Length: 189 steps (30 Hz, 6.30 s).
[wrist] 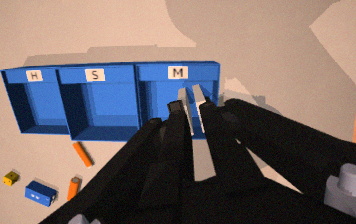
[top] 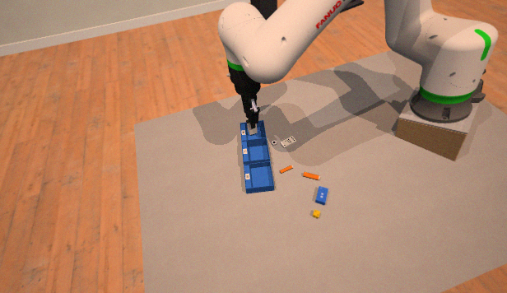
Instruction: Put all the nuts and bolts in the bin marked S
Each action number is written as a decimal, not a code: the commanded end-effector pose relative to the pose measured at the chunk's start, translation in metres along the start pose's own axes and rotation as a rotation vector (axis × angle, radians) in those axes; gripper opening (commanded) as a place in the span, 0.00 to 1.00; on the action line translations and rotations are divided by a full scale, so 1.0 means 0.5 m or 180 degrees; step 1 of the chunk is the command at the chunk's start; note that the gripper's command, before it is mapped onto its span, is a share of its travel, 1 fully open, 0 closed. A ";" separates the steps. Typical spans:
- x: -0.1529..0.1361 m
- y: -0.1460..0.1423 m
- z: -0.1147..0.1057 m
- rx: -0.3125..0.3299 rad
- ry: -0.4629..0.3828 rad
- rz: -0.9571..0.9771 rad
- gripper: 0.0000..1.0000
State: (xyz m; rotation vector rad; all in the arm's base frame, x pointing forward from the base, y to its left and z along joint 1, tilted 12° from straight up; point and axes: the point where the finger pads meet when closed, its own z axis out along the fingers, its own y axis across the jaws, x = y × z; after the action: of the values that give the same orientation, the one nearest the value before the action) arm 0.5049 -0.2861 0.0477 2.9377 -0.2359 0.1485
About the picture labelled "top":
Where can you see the blue three-compartment bin rack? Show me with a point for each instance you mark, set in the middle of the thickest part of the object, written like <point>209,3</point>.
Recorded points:
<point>256,159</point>

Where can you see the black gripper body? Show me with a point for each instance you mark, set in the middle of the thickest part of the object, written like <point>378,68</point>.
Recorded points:
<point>248,92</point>

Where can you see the white domino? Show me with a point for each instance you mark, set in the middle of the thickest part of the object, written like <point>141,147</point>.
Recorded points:
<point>289,141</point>

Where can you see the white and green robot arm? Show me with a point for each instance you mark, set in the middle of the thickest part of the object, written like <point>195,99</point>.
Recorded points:
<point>453,52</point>

